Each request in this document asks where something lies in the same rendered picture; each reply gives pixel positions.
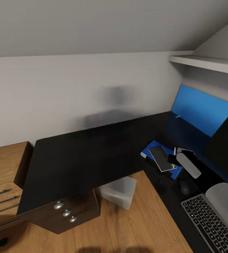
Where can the notebook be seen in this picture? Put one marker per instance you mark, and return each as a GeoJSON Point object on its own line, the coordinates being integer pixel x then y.
{"type": "Point", "coordinates": [160, 156]}

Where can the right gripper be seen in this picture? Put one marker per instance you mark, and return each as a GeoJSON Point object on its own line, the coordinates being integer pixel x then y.
{"type": "Point", "coordinates": [172, 159]}

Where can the mouse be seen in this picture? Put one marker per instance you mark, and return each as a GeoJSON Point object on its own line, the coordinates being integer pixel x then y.
{"type": "Point", "coordinates": [183, 187]}

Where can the pen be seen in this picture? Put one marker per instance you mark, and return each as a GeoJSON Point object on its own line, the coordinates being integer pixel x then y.
{"type": "Point", "coordinates": [175, 155]}

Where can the keyboard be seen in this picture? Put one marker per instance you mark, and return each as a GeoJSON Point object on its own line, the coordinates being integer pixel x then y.
{"type": "Point", "coordinates": [210, 224]}

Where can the folder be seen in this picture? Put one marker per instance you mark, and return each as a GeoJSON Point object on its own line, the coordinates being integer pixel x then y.
{"type": "Point", "coordinates": [146, 154]}

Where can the desk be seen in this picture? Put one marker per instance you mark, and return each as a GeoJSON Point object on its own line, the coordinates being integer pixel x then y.
{"type": "Point", "coordinates": [67, 165]}

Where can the bookcase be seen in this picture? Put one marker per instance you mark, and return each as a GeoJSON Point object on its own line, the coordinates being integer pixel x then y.
{"type": "Point", "coordinates": [213, 63]}

